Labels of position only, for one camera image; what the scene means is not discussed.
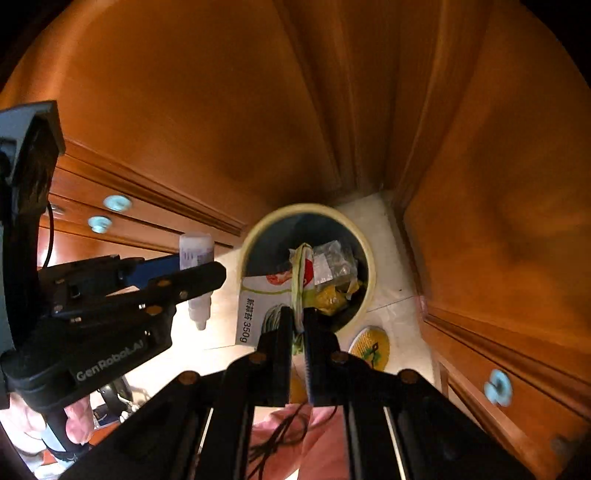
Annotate person's pink trousers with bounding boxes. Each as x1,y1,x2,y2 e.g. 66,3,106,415
252,404,352,480

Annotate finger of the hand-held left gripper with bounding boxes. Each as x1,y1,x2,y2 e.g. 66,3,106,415
51,261,227,319
39,254,181,301

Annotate black cable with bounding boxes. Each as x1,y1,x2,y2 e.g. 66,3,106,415
249,401,338,480

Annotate white red printed bag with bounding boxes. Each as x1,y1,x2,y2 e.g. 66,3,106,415
235,242,324,402

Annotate wooden cabinet doors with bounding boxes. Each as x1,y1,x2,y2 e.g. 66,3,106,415
0,0,591,480

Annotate yellow wrapper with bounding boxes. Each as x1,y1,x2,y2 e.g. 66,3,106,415
314,279,361,317

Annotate beige round trash bin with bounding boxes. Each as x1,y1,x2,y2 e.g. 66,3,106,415
240,203,376,335

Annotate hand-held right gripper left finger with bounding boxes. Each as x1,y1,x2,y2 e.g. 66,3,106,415
58,306,295,480

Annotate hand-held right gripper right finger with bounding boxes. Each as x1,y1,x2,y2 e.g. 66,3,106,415
302,307,536,480

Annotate person's left hand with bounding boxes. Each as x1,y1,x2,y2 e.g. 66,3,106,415
65,399,95,446

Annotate small white bottle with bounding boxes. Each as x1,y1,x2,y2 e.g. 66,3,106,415
178,232,214,330

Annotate clear crinkled plastic packet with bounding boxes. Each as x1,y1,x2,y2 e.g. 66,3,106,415
314,240,360,289

